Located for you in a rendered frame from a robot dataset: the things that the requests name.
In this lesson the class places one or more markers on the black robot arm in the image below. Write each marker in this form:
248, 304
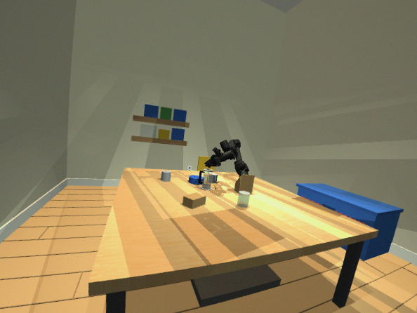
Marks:
232, 151

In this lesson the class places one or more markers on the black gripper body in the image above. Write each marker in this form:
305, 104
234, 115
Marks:
220, 159

